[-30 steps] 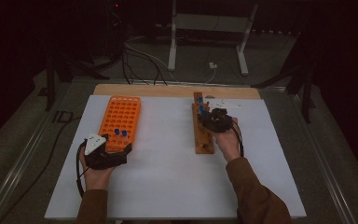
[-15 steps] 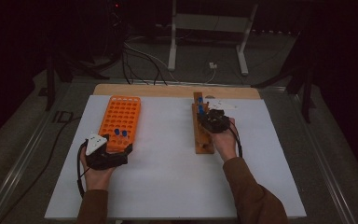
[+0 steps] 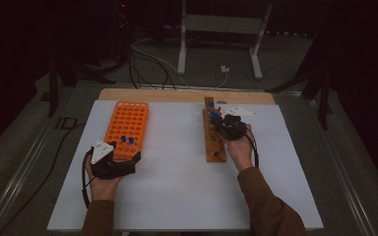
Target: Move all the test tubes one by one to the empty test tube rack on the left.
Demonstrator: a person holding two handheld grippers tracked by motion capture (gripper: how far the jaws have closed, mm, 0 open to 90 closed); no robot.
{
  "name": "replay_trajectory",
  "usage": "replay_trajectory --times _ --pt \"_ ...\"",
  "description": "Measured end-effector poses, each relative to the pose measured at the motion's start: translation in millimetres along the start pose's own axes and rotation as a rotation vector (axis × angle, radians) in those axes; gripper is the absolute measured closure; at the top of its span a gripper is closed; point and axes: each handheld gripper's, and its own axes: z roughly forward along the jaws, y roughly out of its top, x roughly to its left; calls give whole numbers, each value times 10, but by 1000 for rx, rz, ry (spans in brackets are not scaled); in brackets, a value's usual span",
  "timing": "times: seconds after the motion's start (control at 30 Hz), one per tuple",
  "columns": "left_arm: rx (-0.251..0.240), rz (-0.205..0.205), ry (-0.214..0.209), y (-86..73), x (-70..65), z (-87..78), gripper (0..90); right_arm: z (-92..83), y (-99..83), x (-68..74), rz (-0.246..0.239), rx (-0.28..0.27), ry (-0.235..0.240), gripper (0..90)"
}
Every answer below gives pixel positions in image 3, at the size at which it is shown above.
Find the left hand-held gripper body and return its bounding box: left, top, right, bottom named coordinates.
left=90, top=140, right=138, bottom=181

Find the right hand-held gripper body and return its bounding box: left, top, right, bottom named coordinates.
left=216, top=104, right=256, bottom=142

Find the wooden test tube rack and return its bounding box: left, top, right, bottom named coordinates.
left=203, top=96, right=227, bottom=163

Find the orange plastic test tube rack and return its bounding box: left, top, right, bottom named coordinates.
left=103, top=100, right=150, bottom=161

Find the person's left hand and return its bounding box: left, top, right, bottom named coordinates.
left=85, top=158, right=122, bottom=202

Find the person's right hand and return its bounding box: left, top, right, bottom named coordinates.
left=224, top=123, right=254, bottom=173

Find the white table mat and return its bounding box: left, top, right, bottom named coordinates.
left=46, top=99, right=325, bottom=232

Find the black tripod stand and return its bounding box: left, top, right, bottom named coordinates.
left=47, top=53, right=116, bottom=118
left=265, top=32, right=335, bottom=131

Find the white metal stand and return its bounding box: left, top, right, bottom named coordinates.
left=176, top=0, right=274, bottom=81

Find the dark equipment rack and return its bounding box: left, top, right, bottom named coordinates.
left=110, top=0, right=136, bottom=65

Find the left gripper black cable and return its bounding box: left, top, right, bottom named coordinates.
left=81, top=147, right=98, bottom=209

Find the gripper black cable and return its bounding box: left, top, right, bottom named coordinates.
left=81, top=147, right=98, bottom=209
left=244, top=126, right=260, bottom=169

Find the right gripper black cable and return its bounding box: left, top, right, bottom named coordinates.
left=244, top=126, right=260, bottom=169

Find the white cable with plug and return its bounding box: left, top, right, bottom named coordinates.
left=215, top=64, right=231, bottom=89

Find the black floor cable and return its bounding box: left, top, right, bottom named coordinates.
left=0, top=122, right=87, bottom=236

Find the bundle of black floor cables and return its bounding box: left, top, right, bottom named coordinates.
left=128, top=43, right=178, bottom=91

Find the metal floor rail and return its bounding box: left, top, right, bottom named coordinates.
left=0, top=87, right=78, bottom=236
left=306, top=96, right=377, bottom=236

